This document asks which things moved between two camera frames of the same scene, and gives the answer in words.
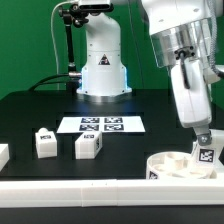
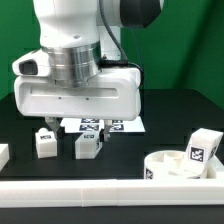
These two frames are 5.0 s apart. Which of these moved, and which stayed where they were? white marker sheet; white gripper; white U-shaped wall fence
Moved: white gripper
Stayed: white marker sheet; white U-shaped wall fence
